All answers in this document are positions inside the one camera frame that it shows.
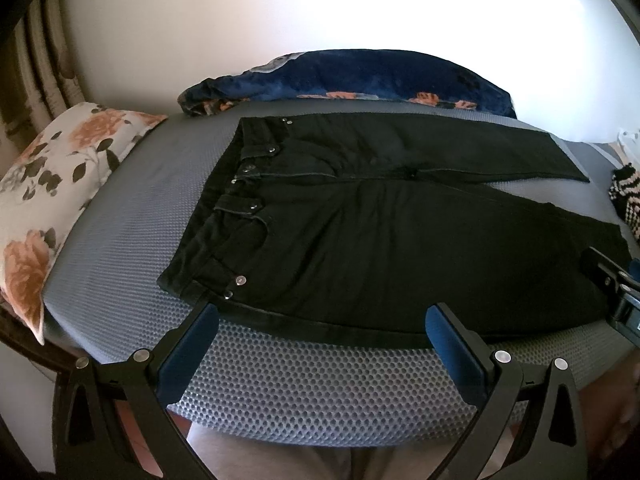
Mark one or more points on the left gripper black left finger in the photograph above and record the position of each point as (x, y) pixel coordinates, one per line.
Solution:
(89, 441)

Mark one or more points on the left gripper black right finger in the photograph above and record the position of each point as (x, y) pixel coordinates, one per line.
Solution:
(550, 443)

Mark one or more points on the black denim pants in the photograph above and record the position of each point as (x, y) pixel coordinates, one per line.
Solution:
(345, 228)

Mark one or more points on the black white striped cloth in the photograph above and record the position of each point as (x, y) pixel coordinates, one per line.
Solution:
(624, 193)

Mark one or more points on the white floral pillow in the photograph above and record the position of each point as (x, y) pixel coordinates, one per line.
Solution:
(49, 187)

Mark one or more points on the navy floral blanket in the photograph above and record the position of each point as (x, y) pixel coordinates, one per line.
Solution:
(351, 74)

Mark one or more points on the brown patterned curtain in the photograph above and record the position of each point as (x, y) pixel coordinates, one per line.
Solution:
(38, 75)

